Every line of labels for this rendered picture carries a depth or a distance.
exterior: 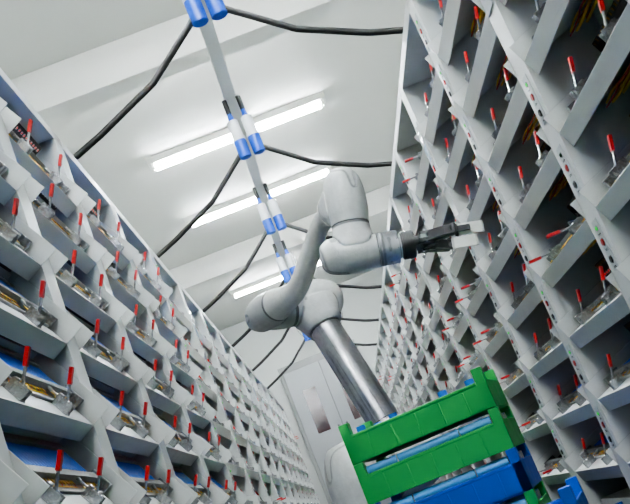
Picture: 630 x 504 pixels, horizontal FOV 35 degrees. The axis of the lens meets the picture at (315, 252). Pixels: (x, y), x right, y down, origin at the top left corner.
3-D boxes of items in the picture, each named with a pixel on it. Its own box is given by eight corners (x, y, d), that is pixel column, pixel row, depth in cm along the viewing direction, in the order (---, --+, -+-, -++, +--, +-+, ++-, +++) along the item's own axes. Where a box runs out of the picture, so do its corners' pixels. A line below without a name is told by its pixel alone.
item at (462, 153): (469, 130, 310) (438, 100, 312) (452, 189, 368) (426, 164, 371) (515, 87, 312) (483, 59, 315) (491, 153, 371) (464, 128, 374)
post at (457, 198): (595, 517, 337) (398, 80, 380) (589, 516, 346) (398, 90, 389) (648, 495, 338) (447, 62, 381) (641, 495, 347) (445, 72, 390)
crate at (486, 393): (352, 465, 190) (337, 426, 192) (377, 459, 209) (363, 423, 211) (496, 406, 183) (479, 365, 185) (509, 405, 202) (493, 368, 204)
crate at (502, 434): (368, 506, 188) (352, 465, 190) (392, 495, 207) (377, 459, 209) (514, 446, 181) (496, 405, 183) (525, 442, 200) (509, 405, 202)
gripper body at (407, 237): (402, 263, 264) (436, 257, 264) (403, 255, 255) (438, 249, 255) (396, 236, 265) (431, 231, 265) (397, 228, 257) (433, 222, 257)
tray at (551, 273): (600, 232, 228) (570, 204, 230) (552, 288, 286) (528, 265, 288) (660, 175, 230) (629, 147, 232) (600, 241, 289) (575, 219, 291)
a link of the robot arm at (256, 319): (254, 288, 298) (292, 279, 305) (230, 305, 313) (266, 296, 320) (268, 329, 295) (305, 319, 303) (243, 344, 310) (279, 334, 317)
